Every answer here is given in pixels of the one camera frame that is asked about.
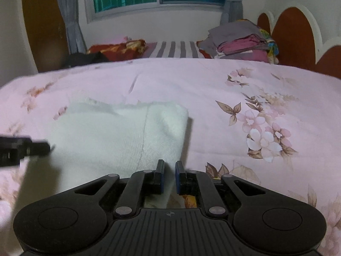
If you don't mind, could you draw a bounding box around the red floral cloth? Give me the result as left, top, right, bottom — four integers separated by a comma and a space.
87, 39, 148, 61

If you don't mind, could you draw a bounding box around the stack of folded clothes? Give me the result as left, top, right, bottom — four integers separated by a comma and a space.
198, 19, 280, 64

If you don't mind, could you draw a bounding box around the pink floral blanket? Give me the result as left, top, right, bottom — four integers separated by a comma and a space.
0, 57, 341, 256

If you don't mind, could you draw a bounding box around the grey curtain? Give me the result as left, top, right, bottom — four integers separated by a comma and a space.
220, 0, 244, 24
55, 0, 87, 55

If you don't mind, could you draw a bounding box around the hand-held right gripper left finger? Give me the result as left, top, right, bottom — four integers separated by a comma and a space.
75, 159, 165, 218

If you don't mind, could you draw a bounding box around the white towel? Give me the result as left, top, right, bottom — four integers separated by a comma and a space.
52, 99, 189, 209

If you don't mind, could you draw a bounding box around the brown wooden door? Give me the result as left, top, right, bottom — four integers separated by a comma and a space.
21, 0, 70, 72

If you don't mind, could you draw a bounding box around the red and white headboard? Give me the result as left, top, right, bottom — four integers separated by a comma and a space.
257, 7, 341, 79

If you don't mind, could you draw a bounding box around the grey white striped cloth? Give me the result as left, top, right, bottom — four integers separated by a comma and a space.
142, 41, 214, 58

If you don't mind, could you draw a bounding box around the black cloth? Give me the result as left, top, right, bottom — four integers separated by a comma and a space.
65, 51, 109, 68

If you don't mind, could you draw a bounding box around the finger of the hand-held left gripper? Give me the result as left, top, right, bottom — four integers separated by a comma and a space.
28, 139, 51, 156

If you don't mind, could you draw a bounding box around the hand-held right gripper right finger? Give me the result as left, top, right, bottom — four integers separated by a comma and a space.
174, 160, 267, 217

